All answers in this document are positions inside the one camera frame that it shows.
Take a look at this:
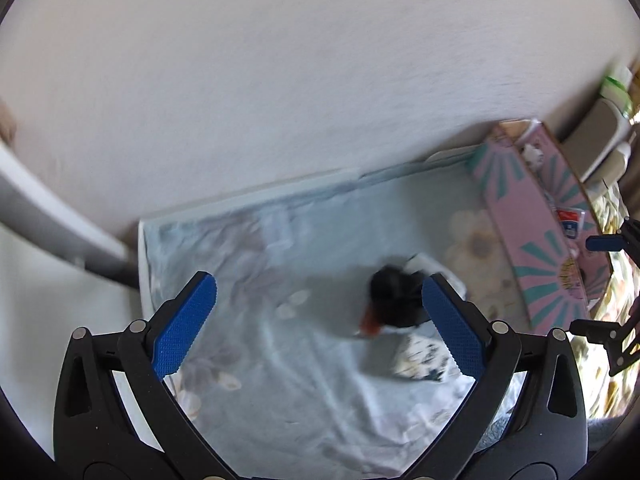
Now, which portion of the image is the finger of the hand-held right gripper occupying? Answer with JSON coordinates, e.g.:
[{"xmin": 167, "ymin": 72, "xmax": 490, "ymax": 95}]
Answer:
[
  {"xmin": 585, "ymin": 216, "xmax": 640, "ymax": 257},
  {"xmin": 569, "ymin": 316, "xmax": 640, "ymax": 378}
]

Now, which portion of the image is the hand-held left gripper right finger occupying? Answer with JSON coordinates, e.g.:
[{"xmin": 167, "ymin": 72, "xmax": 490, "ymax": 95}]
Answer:
[{"xmin": 414, "ymin": 272, "xmax": 588, "ymax": 467}]

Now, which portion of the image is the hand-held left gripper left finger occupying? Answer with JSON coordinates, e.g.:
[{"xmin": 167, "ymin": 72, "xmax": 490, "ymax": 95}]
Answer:
[{"xmin": 52, "ymin": 270, "xmax": 223, "ymax": 463}]

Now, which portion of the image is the white patterned sock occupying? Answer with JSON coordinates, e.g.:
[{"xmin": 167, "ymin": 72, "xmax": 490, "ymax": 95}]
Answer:
[{"xmin": 390, "ymin": 335, "xmax": 463, "ymax": 385}]

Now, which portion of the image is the black cloth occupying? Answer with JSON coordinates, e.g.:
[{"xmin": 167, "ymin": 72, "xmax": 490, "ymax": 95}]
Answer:
[{"xmin": 367, "ymin": 265, "xmax": 433, "ymax": 328}]

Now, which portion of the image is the pink printed cardboard box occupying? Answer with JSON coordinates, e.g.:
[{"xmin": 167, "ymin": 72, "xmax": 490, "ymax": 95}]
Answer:
[{"xmin": 466, "ymin": 119, "xmax": 615, "ymax": 333}]

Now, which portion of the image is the floral yellow blanket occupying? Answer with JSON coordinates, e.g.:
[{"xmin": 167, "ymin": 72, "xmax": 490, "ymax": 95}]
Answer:
[{"xmin": 570, "ymin": 180, "xmax": 640, "ymax": 421}]

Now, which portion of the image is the small orange red object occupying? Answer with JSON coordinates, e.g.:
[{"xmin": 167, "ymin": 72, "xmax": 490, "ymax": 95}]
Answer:
[{"xmin": 357, "ymin": 310, "xmax": 386, "ymax": 338}]

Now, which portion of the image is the white plastic bottle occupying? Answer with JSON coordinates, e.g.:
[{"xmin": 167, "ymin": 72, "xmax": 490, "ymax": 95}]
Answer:
[{"xmin": 582, "ymin": 132, "xmax": 640, "ymax": 196}]

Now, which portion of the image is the grey cushion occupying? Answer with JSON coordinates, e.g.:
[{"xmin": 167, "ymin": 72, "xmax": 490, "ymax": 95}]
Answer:
[{"xmin": 560, "ymin": 97, "xmax": 633, "ymax": 183}]

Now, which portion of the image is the floral blue tablecloth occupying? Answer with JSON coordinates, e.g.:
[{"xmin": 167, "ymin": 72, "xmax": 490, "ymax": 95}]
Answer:
[{"xmin": 142, "ymin": 157, "xmax": 551, "ymax": 480}]

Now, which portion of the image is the green capped white bottle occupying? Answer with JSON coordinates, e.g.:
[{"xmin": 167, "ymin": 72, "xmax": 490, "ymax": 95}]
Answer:
[{"xmin": 599, "ymin": 62, "xmax": 638, "ymax": 121}]

